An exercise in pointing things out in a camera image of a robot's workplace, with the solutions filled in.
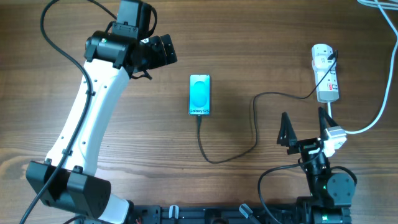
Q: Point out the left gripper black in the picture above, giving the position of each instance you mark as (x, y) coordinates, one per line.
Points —
(158, 58)

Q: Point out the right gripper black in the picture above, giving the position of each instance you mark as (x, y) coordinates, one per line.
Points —
(301, 145)

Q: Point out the Galaxy smartphone teal screen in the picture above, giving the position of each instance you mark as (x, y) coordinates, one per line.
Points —
(199, 94)

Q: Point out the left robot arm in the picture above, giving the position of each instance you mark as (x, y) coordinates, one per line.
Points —
(127, 49)

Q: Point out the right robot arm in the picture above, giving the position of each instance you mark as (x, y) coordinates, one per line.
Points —
(331, 188)

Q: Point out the white USB charger plug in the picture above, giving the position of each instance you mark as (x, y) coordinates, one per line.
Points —
(322, 63)

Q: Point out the white power strip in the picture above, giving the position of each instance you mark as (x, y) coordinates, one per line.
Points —
(326, 82)

